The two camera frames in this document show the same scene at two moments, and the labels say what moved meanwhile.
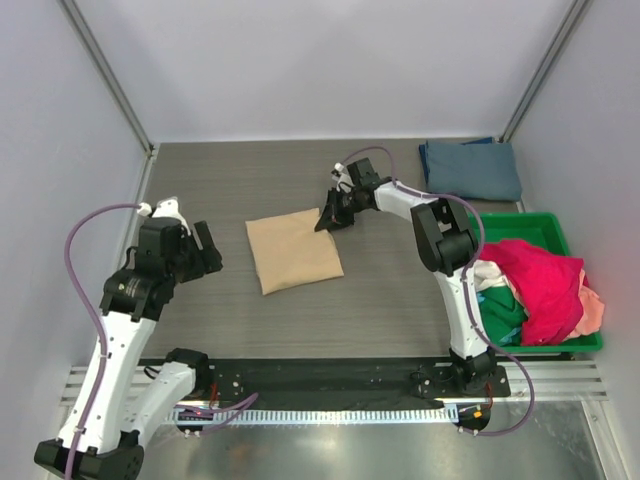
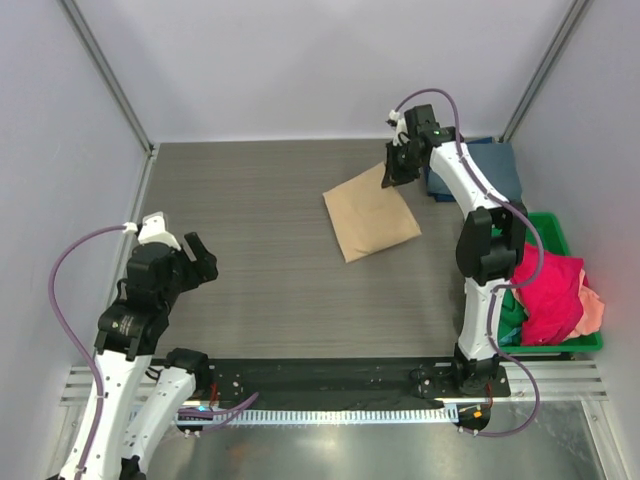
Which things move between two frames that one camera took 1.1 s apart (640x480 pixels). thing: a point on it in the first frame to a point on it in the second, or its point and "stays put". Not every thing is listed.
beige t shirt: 291,251 to 368,218
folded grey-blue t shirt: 483,171 stays put
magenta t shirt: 548,286 stays put
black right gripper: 333,218 to 395,175
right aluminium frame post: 542,70 stays put
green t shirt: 502,314 stays put
